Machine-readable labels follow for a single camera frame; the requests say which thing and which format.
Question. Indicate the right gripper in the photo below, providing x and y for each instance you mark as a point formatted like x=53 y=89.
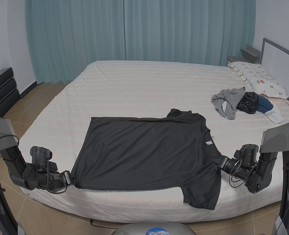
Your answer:
x=231 y=167

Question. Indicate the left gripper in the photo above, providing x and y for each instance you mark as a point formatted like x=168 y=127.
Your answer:
x=59 y=182

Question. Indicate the black T-shirt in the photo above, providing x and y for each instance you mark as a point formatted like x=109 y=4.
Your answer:
x=147 y=155

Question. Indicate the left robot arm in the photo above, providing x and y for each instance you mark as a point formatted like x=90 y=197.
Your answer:
x=14 y=163

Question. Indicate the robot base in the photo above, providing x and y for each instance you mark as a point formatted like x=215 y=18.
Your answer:
x=134 y=230

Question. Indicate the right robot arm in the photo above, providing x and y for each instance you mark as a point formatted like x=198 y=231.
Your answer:
x=279 y=136

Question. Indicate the bed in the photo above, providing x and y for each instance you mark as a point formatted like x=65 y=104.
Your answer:
x=147 y=87

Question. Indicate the shiny black garment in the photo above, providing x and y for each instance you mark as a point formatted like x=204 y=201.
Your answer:
x=248 y=103

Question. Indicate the grey garment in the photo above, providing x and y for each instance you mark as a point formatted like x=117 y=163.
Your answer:
x=232 y=99

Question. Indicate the dark blue garment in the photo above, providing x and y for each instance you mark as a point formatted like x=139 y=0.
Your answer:
x=264 y=105

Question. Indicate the white printed pillow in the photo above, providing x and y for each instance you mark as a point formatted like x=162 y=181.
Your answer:
x=257 y=78

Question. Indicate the black chest of drawers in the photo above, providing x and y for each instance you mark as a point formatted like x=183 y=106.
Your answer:
x=2 y=92

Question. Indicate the grey bedside table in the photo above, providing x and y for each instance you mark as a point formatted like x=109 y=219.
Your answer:
x=251 y=51

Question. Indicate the blue-green curtain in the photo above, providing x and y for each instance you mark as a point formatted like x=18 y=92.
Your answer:
x=183 y=21
x=73 y=33

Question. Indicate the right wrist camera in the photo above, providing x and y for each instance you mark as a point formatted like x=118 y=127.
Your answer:
x=222 y=163

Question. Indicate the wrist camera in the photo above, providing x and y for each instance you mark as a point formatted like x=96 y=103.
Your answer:
x=222 y=163
x=67 y=177

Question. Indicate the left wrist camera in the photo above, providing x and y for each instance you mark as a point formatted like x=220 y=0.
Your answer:
x=67 y=177

